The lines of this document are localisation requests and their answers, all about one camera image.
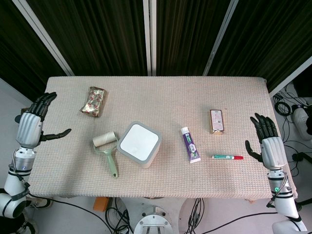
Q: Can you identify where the white grey square box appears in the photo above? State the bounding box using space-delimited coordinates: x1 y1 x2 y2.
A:
117 121 162 170

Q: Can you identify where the red green marker pen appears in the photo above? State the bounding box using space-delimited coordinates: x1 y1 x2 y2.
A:
211 155 244 160

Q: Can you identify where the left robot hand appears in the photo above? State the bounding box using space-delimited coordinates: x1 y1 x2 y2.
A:
16 92 72 148

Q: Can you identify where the orange box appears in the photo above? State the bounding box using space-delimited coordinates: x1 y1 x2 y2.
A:
93 196 110 212

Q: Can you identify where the beige woven table cloth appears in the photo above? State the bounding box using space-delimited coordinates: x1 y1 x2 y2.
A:
27 76 298 202

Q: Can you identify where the black floor cable bundle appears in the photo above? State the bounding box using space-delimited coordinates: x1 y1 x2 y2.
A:
185 197 206 234

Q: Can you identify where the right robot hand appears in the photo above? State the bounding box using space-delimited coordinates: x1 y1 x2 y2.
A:
245 113 288 170

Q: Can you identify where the gold foil snack packet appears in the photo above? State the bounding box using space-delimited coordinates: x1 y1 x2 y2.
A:
79 86 108 118

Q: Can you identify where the robot base metal plate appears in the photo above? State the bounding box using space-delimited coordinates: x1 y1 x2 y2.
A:
133 211 174 234

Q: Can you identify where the white folding screen frame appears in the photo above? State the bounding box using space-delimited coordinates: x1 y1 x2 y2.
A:
12 0 312 98

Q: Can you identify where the small brown carton box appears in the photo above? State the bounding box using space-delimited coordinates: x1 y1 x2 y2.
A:
209 109 225 135

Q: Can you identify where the coiled black cable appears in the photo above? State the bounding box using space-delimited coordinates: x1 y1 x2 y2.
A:
274 101 291 115

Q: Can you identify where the purple toothpaste tube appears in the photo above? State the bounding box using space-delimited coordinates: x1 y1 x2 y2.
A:
180 127 201 164

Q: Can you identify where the green lint roller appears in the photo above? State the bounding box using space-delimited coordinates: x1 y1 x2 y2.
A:
92 131 119 178

